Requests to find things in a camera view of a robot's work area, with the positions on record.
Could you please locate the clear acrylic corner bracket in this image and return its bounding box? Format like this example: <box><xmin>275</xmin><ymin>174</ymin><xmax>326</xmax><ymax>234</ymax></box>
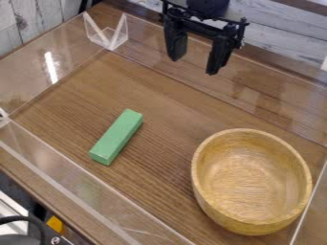
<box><xmin>81</xmin><ymin>12</ymin><xmax>129</xmax><ymax>51</ymax></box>

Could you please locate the clear acrylic front wall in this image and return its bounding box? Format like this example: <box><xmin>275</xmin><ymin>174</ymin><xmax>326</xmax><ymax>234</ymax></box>
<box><xmin>0</xmin><ymin>107</ymin><xmax>195</xmax><ymax>245</ymax></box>

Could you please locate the black cable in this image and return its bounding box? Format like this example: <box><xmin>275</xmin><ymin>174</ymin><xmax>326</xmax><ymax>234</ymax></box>
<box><xmin>0</xmin><ymin>215</ymin><xmax>47</xmax><ymax>245</ymax></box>

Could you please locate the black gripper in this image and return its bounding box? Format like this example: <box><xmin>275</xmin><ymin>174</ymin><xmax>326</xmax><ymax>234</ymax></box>
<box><xmin>161</xmin><ymin>0</ymin><xmax>249</xmax><ymax>76</ymax></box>

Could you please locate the brown wooden bowl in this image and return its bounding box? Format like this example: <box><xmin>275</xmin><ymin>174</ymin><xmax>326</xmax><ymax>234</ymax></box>
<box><xmin>191</xmin><ymin>128</ymin><xmax>312</xmax><ymax>236</ymax></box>

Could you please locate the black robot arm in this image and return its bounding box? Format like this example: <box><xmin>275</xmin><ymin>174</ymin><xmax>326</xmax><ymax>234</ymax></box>
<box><xmin>161</xmin><ymin>0</ymin><xmax>249</xmax><ymax>76</ymax></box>

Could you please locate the yellow button device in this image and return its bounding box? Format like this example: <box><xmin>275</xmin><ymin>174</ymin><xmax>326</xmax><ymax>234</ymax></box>
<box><xmin>45</xmin><ymin>216</ymin><xmax>64</xmax><ymax>245</ymax></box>

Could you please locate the green rectangular block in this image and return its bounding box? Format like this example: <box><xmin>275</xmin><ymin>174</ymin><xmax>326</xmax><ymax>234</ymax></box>
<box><xmin>88</xmin><ymin>109</ymin><xmax>143</xmax><ymax>166</ymax></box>

